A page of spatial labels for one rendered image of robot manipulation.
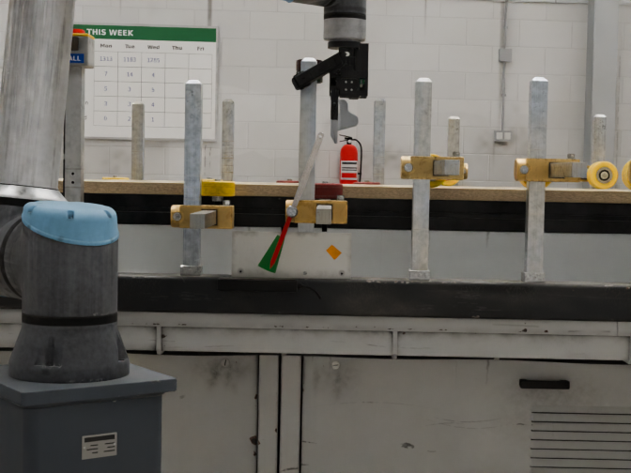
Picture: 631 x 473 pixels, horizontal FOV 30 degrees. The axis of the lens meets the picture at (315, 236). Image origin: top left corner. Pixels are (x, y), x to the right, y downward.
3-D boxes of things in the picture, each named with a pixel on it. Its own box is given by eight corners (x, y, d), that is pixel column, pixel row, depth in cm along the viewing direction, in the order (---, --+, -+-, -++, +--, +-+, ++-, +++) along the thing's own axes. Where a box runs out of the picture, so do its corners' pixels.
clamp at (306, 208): (346, 223, 256) (347, 201, 255) (284, 222, 256) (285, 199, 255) (346, 222, 261) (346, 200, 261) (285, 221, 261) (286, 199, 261)
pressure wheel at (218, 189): (241, 228, 275) (242, 179, 274) (216, 229, 269) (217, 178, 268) (218, 227, 280) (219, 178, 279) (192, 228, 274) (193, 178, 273)
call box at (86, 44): (87, 68, 254) (88, 33, 253) (55, 68, 254) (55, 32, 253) (94, 71, 261) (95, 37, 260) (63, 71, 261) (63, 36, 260)
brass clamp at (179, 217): (231, 229, 255) (232, 205, 255) (169, 228, 256) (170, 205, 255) (234, 228, 262) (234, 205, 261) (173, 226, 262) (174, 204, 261)
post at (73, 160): (82, 273, 257) (84, 66, 255) (59, 273, 257) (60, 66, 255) (85, 271, 262) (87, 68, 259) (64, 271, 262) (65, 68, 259)
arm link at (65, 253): (50, 319, 178) (51, 203, 177) (-2, 308, 191) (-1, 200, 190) (136, 312, 188) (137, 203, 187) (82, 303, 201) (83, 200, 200)
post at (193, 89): (198, 299, 258) (201, 79, 255) (182, 299, 258) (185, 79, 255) (199, 298, 261) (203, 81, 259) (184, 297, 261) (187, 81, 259)
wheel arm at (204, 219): (206, 233, 233) (206, 211, 233) (188, 233, 233) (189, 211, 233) (224, 223, 276) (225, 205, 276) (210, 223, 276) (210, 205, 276)
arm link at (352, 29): (323, 17, 244) (323, 22, 253) (323, 40, 244) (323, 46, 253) (366, 18, 243) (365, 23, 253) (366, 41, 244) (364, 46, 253)
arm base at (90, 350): (149, 376, 187) (150, 314, 186) (35, 387, 176) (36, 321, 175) (99, 359, 202) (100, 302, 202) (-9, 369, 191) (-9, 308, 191)
